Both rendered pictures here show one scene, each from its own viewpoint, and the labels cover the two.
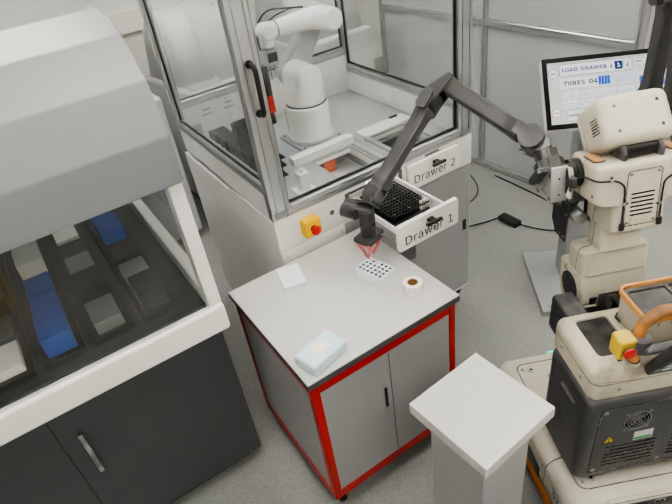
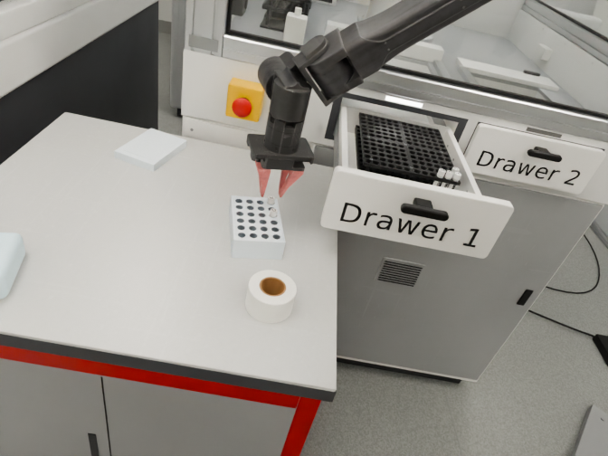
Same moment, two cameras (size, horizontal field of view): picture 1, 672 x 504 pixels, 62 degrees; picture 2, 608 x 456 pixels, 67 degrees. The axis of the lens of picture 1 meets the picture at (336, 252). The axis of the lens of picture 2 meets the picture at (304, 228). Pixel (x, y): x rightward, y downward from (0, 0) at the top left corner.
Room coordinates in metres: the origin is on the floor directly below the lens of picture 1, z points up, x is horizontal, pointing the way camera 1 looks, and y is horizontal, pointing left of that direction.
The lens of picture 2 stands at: (1.06, -0.46, 1.26)
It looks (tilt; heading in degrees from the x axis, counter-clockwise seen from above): 37 degrees down; 24
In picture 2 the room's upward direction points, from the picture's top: 14 degrees clockwise
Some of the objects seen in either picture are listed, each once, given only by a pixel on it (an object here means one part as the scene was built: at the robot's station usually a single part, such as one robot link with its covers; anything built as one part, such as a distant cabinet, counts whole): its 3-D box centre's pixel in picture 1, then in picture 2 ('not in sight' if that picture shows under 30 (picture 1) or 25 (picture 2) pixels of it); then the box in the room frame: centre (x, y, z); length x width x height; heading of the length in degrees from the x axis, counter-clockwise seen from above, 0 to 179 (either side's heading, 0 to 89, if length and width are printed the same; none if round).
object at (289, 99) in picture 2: (365, 214); (289, 97); (1.65, -0.12, 1.00); 0.07 x 0.06 x 0.07; 50
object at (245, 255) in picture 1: (335, 234); (354, 194); (2.44, -0.01, 0.40); 1.03 x 0.95 x 0.80; 118
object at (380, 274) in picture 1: (375, 271); (255, 226); (1.60, -0.13, 0.78); 0.12 x 0.08 x 0.04; 41
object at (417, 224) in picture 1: (427, 224); (413, 213); (1.71, -0.36, 0.87); 0.29 x 0.02 x 0.11; 118
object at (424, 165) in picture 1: (433, 166); (530, 159); (2.14, -0.48, 0.87); 0.29 x 0.02 x 0.11; 118
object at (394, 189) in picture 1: (394, 205); (400, 158); (1.89, -0.26, 0.87); 0.22 x 0.18 x 0.06; 28
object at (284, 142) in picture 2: (368, 229); (282, 135); (1.64, -0.13, 0.94); 0.10 x 0.07 x 0.07; 136
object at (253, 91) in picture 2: (311, 226); (244, 100); (1.82, 0.08, 0.88); 0.07 x 0.05 x 0.07; 118
